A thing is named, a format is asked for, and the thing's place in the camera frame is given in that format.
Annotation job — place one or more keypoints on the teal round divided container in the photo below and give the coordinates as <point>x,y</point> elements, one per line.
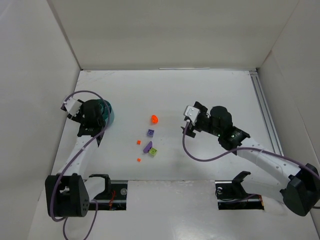
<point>107,111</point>

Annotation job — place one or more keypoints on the orange dome lego piece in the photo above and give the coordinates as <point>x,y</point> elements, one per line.
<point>154,119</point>

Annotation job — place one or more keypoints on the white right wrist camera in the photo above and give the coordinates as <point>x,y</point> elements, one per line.
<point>191,113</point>

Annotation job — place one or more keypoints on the lime green square lego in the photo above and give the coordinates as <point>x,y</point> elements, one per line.
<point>153,151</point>

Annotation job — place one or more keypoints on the purple curved lego piece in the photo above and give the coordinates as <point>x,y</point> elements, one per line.
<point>148,147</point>

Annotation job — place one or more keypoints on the purple square lego brick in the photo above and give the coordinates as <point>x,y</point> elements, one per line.
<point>150,133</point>

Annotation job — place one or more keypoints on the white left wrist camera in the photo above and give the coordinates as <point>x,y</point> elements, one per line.
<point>71,106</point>

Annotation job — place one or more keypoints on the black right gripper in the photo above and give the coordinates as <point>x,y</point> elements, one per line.
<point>197,120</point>

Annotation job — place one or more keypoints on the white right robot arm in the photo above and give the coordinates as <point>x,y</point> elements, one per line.
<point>293,184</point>

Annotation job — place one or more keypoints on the aluminium rail right side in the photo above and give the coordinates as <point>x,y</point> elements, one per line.
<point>266,114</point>

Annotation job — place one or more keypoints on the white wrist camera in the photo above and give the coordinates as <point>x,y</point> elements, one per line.
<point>71,106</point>
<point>191,113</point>

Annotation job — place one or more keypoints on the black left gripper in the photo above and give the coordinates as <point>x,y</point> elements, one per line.
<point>78,116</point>

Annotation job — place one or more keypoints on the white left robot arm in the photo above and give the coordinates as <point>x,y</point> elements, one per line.
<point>68,193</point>

